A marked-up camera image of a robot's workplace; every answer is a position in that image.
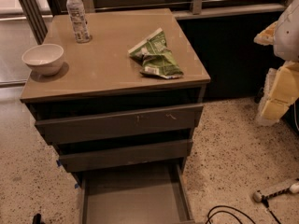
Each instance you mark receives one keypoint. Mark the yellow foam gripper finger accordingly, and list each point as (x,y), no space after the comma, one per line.
(280,91)

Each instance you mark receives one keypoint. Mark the green jalapeno chip bag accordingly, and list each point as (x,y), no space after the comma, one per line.
(155,57)

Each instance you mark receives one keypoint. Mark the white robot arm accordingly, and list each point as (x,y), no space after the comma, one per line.
(283,34)

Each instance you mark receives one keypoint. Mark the brown drawer cabinet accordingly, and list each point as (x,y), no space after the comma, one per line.
(99,77)

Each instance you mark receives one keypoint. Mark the grey open bottom drawer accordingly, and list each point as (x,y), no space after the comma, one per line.
(148,193)

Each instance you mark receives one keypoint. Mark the grey middle drawer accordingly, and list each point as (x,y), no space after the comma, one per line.
(86,161)

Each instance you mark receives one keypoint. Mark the grey top drawer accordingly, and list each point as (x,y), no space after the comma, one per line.
(119,124)

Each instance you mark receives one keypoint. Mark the white power strip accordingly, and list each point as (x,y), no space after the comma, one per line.
(287,186)

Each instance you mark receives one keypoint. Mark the clear plastic water bottle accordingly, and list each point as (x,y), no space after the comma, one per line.
(76,13)

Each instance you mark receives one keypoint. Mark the white ceramic bowl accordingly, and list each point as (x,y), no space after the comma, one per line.
(45,59)

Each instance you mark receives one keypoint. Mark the black object bottom left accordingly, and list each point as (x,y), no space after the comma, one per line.
(37,219)

